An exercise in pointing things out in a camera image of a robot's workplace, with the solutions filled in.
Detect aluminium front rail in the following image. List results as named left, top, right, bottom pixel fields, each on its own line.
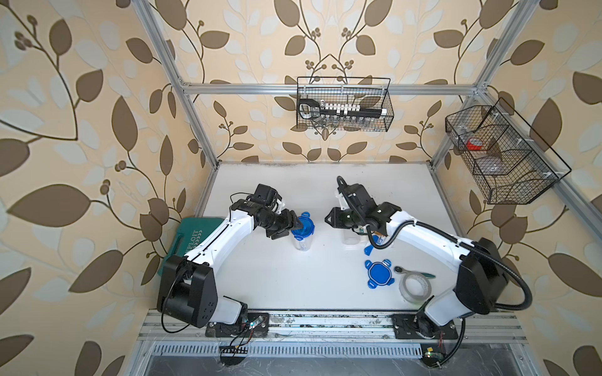
left=139, top=310, right=528, bottom=344

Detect white black socket rail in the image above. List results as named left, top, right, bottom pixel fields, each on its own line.
left=324, top=103, right=391, bottom=118

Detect blue lid of cup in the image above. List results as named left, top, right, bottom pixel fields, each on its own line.
left=291, top=211, right=315, bottom=241
left=365, top=259, right=395, bottom=289

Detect red item in basket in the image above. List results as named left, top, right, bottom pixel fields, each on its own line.
left=465, top=137, right=484, bottom=151

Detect black wire basket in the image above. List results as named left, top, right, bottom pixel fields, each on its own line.
left=445, top=97, right=572, bottom=205
left=296, top=75, right=394, bottom=133

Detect right black wire basket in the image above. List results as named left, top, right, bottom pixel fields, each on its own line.
left=445, top=97, right=572, bottom=205

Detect clear tape roll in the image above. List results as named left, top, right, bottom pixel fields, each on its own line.
left=399, top=274, right=432, bottom=304

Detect back black wire basket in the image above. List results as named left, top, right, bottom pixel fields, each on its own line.
left=296, top=75, right=394, bottom=133

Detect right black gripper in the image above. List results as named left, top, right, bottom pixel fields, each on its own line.
left=323, top=207, right=363, bottom=229

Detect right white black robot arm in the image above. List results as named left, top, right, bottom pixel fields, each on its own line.
left=325, top=176, right=533, bottom=338

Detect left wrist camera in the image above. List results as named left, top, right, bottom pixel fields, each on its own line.
left=250, top=184, right=284, bottom=212

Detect green plastic tool case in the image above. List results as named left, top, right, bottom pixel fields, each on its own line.
left=158, top=217, right=224, bottom=276

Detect black handled scissors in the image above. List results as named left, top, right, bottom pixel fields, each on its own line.
left=297, top=99, right=329, bottom=120

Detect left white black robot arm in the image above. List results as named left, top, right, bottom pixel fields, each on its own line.
left=157, top=199, right=302, bottom=328

